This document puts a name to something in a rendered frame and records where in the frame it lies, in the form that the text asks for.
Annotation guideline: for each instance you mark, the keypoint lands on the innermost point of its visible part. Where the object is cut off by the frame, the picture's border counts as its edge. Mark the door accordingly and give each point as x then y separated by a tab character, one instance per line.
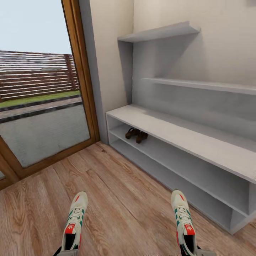
47	110

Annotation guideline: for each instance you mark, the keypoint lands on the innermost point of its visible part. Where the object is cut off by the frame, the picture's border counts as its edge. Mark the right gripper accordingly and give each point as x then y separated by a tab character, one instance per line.
183	252

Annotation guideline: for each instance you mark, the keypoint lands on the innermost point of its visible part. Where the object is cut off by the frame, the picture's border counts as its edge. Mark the gym shoe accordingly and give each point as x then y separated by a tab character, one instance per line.
72	232
186	235

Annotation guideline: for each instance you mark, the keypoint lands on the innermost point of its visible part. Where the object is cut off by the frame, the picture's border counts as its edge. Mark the sandal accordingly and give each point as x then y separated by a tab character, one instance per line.
142	136
132	132

